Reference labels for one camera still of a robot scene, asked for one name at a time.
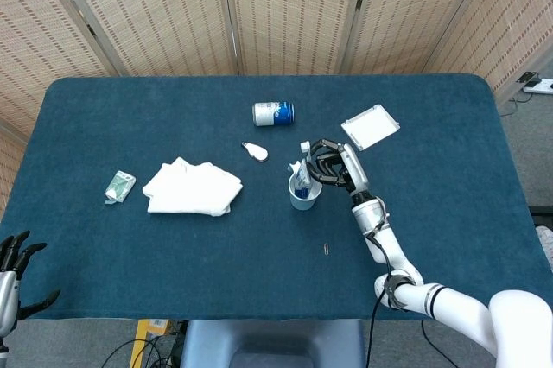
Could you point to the white square plastic lid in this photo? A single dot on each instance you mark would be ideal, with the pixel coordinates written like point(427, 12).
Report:
point(369, 127)

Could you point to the woven folding screen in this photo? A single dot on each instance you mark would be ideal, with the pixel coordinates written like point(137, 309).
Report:
point(173, 9)

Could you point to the teardrop-shaped correction tape dispenser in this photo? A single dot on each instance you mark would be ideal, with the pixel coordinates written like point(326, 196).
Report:
point(257, 152)

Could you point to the green white tissue pack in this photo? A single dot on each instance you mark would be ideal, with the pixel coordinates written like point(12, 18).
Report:
point(118, 186)

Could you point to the blue white toothpaste tube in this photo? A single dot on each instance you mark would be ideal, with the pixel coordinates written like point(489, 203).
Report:
point(302, 178)

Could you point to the blue white drink can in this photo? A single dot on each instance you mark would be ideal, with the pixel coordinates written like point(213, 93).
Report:
point(274, 114)

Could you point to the yellow frame under table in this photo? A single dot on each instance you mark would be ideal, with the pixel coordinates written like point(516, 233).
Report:
point(139, 342)

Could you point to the white power strip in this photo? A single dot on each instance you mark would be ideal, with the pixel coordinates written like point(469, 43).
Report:
point(542, 86)

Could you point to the metal paper clip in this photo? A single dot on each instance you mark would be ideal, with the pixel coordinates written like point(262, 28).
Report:
point(326, 249)

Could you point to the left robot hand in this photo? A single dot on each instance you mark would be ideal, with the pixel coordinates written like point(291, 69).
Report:
point(8, 292)

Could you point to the black plug adapter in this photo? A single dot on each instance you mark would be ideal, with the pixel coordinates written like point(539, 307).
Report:
point(529, 76)

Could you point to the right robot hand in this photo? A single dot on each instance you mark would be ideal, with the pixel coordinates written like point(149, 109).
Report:
point(355, 167)

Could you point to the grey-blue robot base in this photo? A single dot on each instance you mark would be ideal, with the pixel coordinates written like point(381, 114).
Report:
point(272, 342)

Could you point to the teal blue tablecloth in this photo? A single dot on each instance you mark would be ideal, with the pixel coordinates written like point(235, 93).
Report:
point(216, 264)

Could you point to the white folded towel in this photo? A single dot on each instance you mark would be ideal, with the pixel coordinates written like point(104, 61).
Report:
point(190, 188)

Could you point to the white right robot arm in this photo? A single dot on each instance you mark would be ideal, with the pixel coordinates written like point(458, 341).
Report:
point(453, 305)

